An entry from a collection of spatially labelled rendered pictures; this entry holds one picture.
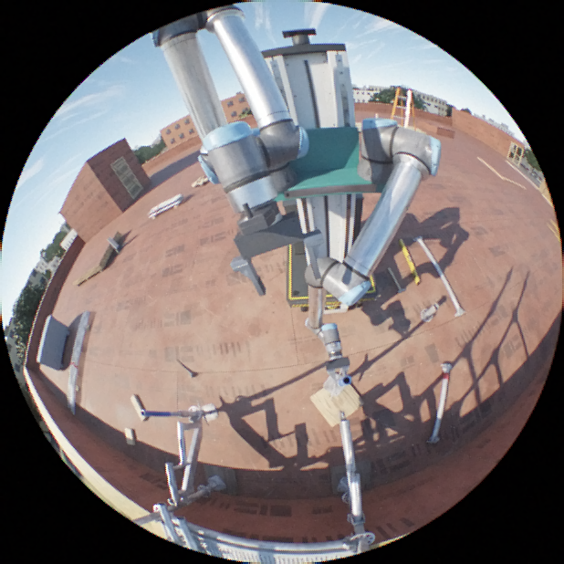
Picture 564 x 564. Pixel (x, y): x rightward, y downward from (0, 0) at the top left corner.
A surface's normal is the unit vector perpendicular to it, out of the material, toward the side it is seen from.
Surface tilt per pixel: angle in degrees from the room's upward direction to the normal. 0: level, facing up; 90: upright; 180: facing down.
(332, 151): 90
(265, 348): 0
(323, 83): 90
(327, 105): 90
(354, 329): 0
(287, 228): 66
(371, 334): 0
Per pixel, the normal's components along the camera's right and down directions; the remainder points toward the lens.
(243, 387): -0.21, -0.54
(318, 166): -0.03, 0.84
